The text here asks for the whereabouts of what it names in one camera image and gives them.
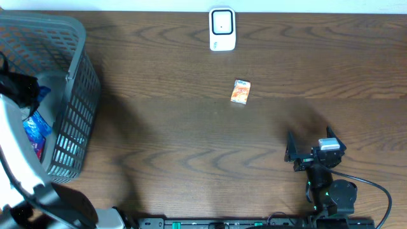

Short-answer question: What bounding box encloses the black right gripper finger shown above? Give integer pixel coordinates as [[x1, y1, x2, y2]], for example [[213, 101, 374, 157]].
[[326, 126, 343, 146], [284, 131, 298, 162]]

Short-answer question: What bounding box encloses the blue snack wrapper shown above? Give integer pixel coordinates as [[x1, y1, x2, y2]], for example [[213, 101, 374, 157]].
[[23, 86, 52, 142]]

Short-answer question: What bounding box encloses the red purple snack bag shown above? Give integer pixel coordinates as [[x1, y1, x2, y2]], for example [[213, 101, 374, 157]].
[[29, 136, 46, 160]]

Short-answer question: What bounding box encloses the orange snack packet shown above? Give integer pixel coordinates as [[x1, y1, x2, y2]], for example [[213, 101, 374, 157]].
[[230, 80, 251, 104]]

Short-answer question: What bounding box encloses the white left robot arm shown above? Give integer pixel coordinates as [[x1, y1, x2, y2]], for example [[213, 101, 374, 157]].
[[1, 55, 133, 228]]

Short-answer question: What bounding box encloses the grey plastic mesh basket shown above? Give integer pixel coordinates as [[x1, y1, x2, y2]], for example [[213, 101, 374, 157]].
[[1, 11, 100, 183]]

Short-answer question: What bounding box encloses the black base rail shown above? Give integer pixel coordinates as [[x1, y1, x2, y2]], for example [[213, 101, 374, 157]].
[[137, 218, 375, 229]]

